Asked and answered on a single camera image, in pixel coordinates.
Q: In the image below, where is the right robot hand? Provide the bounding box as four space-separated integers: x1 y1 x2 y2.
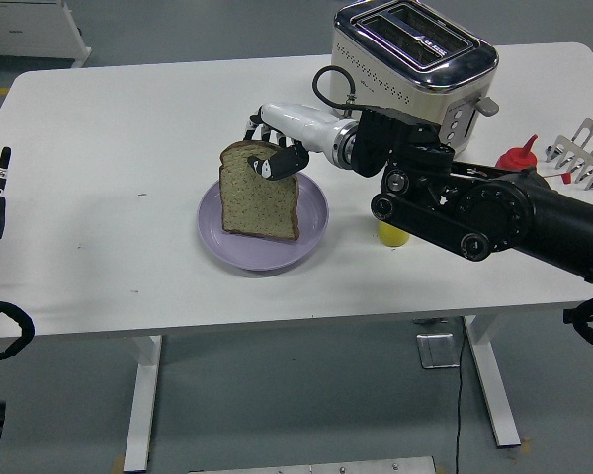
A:
243 102 346 182

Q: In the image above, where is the purple plate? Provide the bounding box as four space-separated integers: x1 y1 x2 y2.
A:
197 172 330 272

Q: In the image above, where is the brown bread slice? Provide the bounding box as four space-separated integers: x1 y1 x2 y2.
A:
218 140 301 242

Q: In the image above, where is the cream and chrome toaster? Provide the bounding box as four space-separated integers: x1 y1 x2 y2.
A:
328 0 500 157

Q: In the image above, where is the white background machine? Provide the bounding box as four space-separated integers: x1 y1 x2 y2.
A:
0 0 93 69

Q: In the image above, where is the small metal floor plate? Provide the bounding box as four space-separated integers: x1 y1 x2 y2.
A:
416 333 462 370

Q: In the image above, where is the yellow squeeze bottle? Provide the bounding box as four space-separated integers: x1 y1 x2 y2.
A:
378 219 411 248

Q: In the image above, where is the red squeeze bottle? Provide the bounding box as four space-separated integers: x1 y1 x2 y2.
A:
494 133 573 185

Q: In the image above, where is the white table leg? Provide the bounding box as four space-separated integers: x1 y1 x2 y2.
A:
463 314 522 449
123 334 163 473

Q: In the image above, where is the metal toast rack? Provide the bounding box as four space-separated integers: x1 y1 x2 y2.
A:
543 117 593 193

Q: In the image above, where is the black table control panel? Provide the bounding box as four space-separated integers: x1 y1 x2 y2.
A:
561 306 593 325

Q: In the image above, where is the black floor cable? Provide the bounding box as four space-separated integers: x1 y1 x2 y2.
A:
452 320 468 474

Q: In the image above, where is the wide metal base plate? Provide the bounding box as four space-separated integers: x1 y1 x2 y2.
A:
187 454 437 474

